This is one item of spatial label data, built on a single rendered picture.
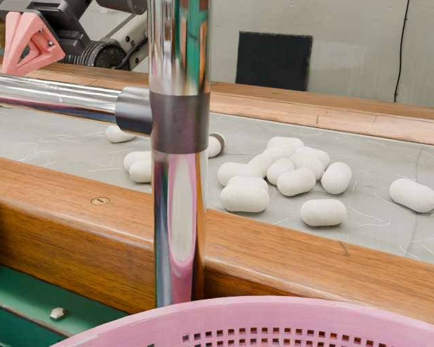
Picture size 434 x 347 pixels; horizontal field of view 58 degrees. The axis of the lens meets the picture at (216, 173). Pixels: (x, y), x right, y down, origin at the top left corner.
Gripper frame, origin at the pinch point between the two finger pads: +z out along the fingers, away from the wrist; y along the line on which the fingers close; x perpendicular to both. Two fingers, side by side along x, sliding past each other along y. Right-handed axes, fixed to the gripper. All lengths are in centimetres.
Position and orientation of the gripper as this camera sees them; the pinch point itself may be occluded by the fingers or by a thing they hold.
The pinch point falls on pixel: (10, 71)
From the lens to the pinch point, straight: 55.2
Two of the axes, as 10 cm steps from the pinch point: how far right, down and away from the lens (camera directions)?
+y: 9.1, 2.0, -3.5
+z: -3.4, 8.5, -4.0
